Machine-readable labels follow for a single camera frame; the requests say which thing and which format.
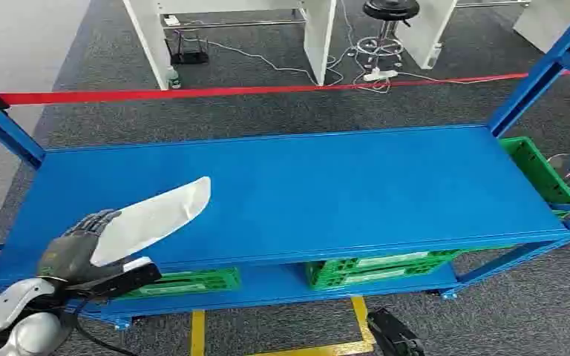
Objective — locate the white power adapter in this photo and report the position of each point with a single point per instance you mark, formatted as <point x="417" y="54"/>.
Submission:
<point x="171" y="20"/>

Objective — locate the white power strip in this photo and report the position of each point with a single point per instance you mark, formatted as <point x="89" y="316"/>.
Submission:
<point x="381" y="75"/>

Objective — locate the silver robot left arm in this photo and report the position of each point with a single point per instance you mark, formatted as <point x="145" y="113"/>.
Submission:
<point x="19" y="334"/>

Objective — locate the black round stool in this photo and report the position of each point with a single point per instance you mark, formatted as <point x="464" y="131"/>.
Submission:
<point x="390" y="10"/>

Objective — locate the black robot foot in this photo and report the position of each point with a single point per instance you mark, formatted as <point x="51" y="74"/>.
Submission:
<point x="393" y="334"/>

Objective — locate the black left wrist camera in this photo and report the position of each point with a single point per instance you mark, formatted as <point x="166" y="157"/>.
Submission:
<point x="127" y="281"/>

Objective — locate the yellow floor tape strip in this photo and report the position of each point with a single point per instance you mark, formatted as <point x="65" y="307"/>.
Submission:
<point x="197" y="334"/>
<point x="362" y="324"/>

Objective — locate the blue metal shelf rack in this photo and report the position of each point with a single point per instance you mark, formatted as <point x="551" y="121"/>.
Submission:
<point x="314" y="186"/>

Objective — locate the white desk panel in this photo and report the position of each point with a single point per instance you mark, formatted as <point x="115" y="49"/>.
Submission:
<point x="545" y="22"/>

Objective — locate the white plastic parcel bag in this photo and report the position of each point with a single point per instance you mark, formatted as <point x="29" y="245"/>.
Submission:
<point x="152" y="221"/>

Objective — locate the clear plastic bottle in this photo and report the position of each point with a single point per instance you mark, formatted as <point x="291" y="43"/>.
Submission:
<point x="174" y="78"/>

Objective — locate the green plastic crate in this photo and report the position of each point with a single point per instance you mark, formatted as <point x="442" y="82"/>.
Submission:
<point x="378" y="270"/>
<point x="536" y="169"/>
<point x="186" y="284"/>

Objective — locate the red barrier tape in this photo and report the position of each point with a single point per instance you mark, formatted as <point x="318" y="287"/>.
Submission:
<point x="167" y="93"/>

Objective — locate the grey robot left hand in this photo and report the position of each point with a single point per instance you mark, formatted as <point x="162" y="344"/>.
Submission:
<point x="68" y="258"/>

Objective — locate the white desk with metal bar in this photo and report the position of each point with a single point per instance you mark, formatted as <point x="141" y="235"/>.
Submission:
<point x="422" y="34"/>
<point x="317" y="39"/>

